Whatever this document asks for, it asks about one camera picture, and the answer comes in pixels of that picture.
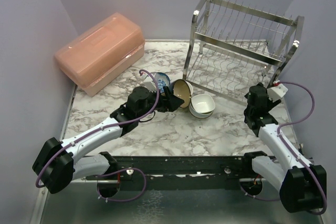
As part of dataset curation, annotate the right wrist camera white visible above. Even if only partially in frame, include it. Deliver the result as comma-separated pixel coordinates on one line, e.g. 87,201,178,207
267,81,288,102

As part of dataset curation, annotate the white grey bottom bowl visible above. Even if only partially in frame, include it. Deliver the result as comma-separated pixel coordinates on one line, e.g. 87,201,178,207
188,104,213,119

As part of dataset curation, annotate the pink plastic storage box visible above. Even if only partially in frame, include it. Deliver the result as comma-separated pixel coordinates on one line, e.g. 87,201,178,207
55,13,145,97

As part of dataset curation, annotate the white orange bowl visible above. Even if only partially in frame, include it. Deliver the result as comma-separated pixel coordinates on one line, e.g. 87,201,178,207
173,79,192,109

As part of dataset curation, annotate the blue white patterned bowl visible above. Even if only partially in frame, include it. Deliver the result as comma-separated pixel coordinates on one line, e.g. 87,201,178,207
154,72,171,92

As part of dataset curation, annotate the lime green white bowl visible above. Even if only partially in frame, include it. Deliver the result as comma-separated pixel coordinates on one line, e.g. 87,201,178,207
191,93,216,114

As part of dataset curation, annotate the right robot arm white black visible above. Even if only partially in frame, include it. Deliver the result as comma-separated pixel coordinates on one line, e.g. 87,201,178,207
241,81,328,215

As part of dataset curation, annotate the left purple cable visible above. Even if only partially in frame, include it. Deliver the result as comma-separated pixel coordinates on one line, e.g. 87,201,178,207
36,69,161,203

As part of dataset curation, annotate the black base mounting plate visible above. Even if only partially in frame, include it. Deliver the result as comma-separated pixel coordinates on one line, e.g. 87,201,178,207
81,152,266,199

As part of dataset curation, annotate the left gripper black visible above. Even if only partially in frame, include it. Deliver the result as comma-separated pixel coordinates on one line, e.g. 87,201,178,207
137,86,184,120

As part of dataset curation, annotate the stainless steel dish rack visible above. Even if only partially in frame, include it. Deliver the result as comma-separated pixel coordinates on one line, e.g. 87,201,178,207
183,0,304,104

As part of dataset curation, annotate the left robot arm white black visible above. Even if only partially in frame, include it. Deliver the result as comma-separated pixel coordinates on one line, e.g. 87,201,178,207
32,87,184,194

